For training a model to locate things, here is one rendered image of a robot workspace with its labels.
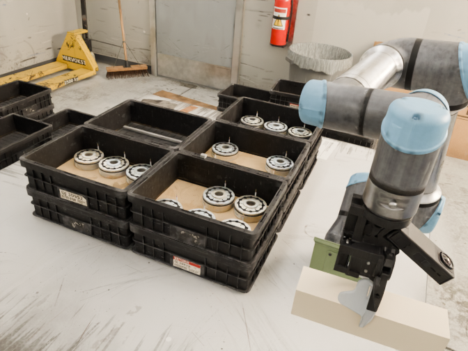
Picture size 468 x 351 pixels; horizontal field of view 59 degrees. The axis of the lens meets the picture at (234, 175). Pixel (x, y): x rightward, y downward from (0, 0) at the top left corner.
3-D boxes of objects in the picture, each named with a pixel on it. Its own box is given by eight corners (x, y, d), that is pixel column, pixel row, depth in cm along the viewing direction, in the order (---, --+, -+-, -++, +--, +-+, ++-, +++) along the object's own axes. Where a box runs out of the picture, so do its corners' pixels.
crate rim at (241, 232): (287, 186, 131) (288, 180, 130) (255, 243, 107) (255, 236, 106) (176, 156, 143) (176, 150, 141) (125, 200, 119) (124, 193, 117)
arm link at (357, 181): (341, 214, 131) (354, 173, 133) (385, 226, 125) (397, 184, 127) (335, 207, 120) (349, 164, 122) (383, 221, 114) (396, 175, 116)
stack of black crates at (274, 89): (323, 143, 331) (334, 88, 307) (312, 161, 304) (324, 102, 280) (273, 130, 344) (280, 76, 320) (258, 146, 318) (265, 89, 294)
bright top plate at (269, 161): (297, 161, 155) (297, 160, 155) (287, 173, 148) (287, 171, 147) (273, 154, 159) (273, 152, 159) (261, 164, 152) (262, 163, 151)
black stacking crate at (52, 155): (175, 179, 147) (175, 151, 141) (126, 225, 124) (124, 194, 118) (85, 152, 159) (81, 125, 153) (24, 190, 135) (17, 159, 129)
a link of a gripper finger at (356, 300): (331, 316, 68) (345, 267, 66) (368, 328, 67) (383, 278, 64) (329, 326, 65) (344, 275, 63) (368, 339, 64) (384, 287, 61)
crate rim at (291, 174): (310, 147, 155) (311, 142, 154) (287, 186, 131) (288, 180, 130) (213, 124, 166) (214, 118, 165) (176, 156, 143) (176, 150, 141)
